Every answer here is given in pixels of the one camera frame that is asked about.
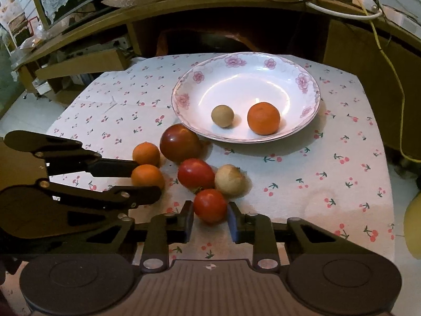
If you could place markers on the white floral plate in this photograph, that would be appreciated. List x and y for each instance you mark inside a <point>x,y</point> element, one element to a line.
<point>250,85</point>

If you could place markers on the large orange tangerine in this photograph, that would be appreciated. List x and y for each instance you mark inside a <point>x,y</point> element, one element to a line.
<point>263,119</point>

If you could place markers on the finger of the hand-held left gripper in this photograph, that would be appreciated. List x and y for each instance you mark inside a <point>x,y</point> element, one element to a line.
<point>115,168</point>
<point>141,195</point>

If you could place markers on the beige round fruit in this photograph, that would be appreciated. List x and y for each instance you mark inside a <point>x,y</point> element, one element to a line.
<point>230,180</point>

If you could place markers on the dark red tomato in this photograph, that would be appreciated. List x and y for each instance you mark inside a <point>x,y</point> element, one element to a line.
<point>180,143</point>

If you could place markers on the cherry print tablecloth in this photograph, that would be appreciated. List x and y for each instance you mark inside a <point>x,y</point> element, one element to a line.
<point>312,177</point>

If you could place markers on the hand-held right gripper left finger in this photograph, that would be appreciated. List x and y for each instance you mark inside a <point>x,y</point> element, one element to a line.
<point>188,220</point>

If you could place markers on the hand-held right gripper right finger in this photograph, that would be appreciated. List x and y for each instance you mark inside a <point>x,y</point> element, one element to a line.
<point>233,223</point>

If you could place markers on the small orange tangerine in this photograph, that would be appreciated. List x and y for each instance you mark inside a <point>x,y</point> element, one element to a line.
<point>146,154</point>
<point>148,177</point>

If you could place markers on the wooden television cabinet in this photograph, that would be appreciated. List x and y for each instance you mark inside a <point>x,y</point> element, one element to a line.
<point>355,56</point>

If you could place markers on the white power strip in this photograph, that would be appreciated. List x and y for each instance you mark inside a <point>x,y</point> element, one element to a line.
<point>403,21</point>

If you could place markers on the colourful printed boxes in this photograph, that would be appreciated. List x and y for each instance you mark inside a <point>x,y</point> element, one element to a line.
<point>16,16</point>

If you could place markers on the yellow trash bin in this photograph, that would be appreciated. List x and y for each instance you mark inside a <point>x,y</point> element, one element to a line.
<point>415,227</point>

